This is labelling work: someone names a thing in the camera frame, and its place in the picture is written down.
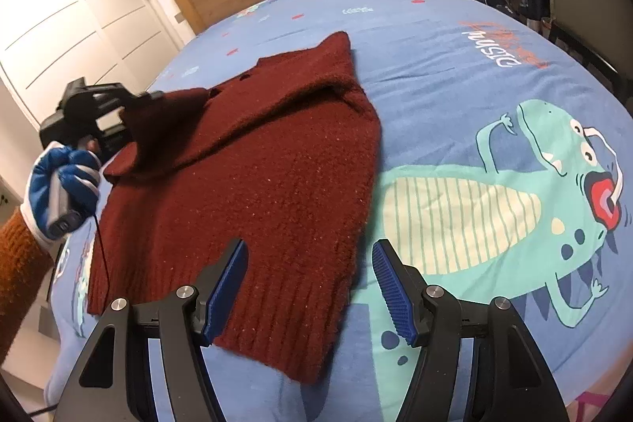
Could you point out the person's left forearm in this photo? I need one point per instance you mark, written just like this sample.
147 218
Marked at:
20 264

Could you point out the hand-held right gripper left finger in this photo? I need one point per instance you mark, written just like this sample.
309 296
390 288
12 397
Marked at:
225 293

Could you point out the dark red towel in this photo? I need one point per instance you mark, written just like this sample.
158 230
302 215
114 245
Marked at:
277 184

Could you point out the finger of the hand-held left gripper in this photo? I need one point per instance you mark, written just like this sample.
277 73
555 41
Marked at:
148 97

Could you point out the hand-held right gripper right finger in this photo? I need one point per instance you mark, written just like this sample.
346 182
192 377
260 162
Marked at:
390 288

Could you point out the blue dinosaur print bed sheet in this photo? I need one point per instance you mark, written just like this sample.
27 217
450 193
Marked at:
445 81

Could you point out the person's left hand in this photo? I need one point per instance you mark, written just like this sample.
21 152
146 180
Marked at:
44 170

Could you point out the grey wall switch plate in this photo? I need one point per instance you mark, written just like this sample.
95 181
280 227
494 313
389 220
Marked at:
179 17

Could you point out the white wardrobe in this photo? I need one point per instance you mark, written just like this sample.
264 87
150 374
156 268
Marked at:
74 6

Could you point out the pink printed cloth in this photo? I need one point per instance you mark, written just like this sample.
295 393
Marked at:
591 407

